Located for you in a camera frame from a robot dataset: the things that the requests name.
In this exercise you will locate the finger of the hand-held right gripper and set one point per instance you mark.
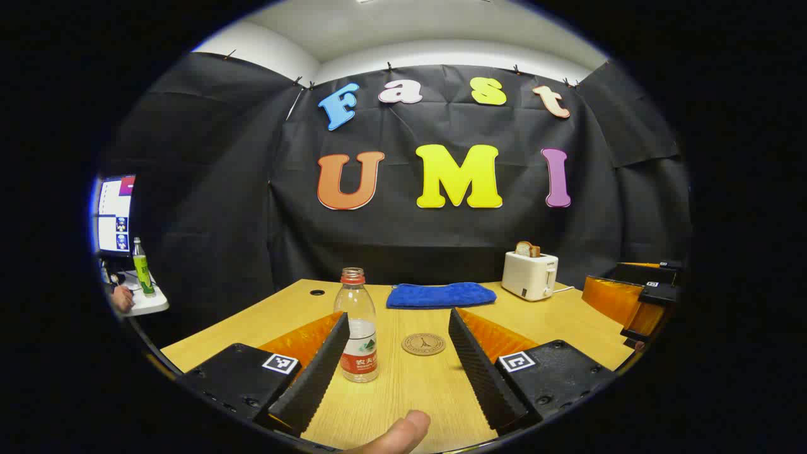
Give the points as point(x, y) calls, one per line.
point(611, 299)
point(637, 271)

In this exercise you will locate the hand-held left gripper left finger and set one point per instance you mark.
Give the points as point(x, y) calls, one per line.
point(315, 372)

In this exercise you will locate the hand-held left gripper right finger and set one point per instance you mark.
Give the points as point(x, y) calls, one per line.
point(482, 372)

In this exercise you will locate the clear plastic water bottle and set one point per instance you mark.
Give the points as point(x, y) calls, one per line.
point(358, 328)

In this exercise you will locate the round wooden coaster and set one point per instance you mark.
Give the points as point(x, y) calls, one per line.
point(423, 344)

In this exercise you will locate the green drink bottle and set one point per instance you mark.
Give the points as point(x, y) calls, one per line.
point(143, 271)

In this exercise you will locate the white toaster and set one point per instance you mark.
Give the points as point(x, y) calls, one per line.
point(528, 276)

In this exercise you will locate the blue folded towel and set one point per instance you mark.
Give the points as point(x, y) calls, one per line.
point(441, 295)

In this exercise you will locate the bread slice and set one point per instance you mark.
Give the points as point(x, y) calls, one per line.
point(527, 250)

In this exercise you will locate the black backdrop cloth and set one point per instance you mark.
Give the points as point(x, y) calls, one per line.
point(441, 233)

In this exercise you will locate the small white side table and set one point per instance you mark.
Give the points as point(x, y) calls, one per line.
point(148, 304)

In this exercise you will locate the computer monitor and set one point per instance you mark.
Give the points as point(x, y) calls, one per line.
point(115, 214)

